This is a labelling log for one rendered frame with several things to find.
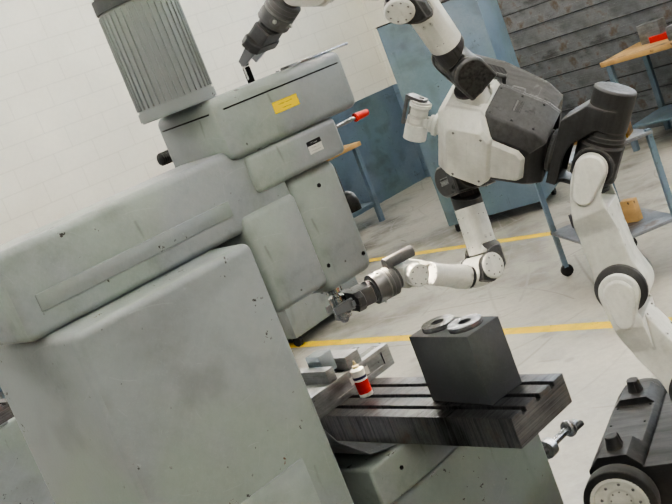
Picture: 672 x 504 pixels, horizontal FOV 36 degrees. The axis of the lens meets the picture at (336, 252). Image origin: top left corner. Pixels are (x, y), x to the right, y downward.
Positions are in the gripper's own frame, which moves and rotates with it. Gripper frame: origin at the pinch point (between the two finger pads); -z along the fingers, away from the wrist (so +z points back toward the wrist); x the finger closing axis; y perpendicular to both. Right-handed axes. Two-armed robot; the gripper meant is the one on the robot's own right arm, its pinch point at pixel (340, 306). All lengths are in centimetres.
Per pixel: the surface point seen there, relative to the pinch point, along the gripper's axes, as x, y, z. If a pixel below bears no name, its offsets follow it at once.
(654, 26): -478, 28, 567
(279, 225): 17.4, -30.4, -13.5
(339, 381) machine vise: -8.5, 21.7, -5.5
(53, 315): 37, -37, -75
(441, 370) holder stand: 32.1, 18.5, 6.7
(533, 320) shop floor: -246, 126, 204
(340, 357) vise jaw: -12.1, 16.7, -1.1
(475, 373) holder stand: 44.1, 18.9, 9.3
